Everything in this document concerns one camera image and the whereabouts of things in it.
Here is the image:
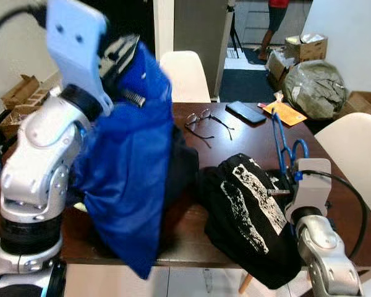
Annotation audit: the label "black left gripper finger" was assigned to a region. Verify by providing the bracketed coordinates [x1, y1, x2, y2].
[121, 43, 142, 72]
[105, 34, 141, 56]

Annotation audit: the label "black smartphone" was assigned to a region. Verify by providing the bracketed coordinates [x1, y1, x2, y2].
[226, 101, 268, 124]

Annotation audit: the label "black white-printed t-shirt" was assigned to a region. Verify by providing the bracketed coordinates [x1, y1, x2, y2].
[197, 153, 304, 290]

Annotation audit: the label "blue garment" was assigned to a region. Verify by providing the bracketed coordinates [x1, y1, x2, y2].
[68, 40, 175, 280]

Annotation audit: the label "yellow paper packet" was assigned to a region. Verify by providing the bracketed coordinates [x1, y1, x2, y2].
[263, 92, 309, 127]

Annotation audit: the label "black eyeglasses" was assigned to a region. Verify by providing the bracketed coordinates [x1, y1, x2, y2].
[184, 108, 234, 148]

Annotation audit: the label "grey plastic bag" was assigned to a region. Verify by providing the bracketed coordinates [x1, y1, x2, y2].
[283, 60, 349, 120]

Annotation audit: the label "cardboard box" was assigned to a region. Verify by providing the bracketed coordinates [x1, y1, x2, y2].
[284, 34, 328, 62]
[0, 87, 66, 138]
[1, 74, 43, 111]
[266, 48, 291, 78]

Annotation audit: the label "dark blue floor mat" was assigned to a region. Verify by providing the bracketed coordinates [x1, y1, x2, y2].
[220, 67, 286, 103]

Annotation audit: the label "standing person red shirt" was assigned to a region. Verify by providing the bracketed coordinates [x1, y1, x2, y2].
[258, 0, 291, 61]

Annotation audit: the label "black robot torso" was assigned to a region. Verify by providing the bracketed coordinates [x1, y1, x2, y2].
[43, 256, 69, 297]

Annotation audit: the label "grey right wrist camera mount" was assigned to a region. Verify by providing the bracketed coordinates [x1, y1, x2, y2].
[284, 158, 333, 223]

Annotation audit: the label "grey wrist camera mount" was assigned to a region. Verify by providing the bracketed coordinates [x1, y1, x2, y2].
[284, 158, 333, 223]
[45, 0, 115, 117]

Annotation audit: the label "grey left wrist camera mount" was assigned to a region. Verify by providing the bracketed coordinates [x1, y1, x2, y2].
[45, 0, 115, 117]

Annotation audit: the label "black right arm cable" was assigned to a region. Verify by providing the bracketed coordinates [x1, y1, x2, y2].
[318, 170, 369, 260]

